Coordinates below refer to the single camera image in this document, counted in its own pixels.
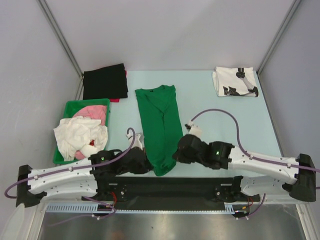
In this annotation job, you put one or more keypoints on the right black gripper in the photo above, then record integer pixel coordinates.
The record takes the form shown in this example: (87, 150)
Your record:
(179, 156)

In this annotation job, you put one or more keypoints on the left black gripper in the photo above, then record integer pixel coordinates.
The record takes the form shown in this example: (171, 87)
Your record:
(145, 166)

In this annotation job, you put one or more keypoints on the green t shirt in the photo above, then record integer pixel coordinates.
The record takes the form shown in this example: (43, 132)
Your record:
(161, 126)

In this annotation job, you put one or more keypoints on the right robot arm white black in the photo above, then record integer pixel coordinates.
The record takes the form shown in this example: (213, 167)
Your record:
(278, 175)

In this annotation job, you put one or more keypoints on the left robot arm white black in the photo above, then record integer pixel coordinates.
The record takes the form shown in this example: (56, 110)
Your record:
(88, 177)

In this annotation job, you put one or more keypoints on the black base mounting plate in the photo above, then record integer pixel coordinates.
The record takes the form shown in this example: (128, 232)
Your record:
(170, 191)

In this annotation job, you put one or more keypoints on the pink crumpled t shirt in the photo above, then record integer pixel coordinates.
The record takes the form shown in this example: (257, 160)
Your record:
(95, 112)

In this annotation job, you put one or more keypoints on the white crumpled t shirt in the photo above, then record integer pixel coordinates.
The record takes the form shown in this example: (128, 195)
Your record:
(80, 137)

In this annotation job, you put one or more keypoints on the folded white printed t shirt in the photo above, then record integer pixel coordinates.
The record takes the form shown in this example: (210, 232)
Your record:
(237, 82)

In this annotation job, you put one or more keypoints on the folded black t shirt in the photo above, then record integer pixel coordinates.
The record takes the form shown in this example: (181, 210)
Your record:
(108, 82)

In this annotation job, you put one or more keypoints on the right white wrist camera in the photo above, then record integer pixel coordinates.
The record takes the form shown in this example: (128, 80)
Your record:
(193, 129)

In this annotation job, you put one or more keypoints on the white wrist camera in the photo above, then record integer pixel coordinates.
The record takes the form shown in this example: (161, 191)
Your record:
(193, 129)
(137, 141)

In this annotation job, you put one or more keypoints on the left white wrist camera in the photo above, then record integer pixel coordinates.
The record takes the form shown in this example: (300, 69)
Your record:
(137, 141)

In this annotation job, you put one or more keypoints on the light blue cable duct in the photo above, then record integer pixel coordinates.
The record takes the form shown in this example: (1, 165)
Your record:
(121, 208)

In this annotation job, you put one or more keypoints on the right aluminium frame post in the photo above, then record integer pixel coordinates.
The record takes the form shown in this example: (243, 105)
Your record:
(279, 34)

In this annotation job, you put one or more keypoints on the aluminium frame post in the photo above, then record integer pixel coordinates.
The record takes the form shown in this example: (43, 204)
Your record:
(45, 8)
(279, 34)

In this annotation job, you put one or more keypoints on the left aluminium frame post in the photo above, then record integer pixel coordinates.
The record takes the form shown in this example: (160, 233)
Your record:
(45, 8)

